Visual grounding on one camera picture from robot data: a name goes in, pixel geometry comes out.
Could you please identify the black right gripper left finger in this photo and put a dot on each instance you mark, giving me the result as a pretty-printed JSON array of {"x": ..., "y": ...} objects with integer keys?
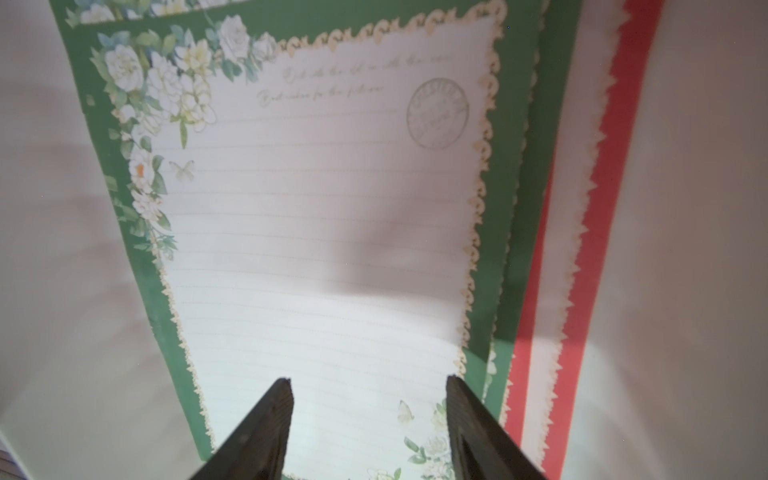
[{"x": 257, "y": 447}]

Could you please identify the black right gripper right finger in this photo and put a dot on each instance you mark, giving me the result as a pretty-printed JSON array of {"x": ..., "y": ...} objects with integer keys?
[{"x": 480, "y": 448}]

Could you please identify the green floral stationery sheet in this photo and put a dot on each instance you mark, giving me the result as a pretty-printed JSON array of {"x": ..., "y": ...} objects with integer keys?
[
  {"x": 324, "y": 240},
  {"x": 528, "y": 210}
]

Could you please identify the white plastic storage tray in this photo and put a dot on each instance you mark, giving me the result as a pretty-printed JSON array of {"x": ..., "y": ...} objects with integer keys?
[{"x": 673, "y": 384}]

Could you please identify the red bordered stationery sheet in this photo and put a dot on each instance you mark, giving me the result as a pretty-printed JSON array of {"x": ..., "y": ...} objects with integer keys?
[{"x": 594, "y": 55}]

